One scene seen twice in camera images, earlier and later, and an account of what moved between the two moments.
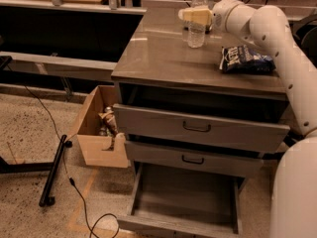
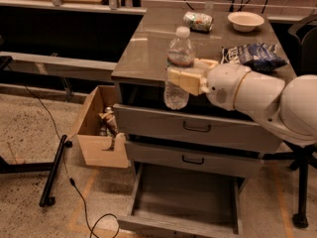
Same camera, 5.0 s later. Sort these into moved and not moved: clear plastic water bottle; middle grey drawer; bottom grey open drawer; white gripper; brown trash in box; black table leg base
Moved: clear plastic water bottle; white gripper
Not moved: middle grey drawer; black table leg base; bottom grey open drawer; brown trash in box
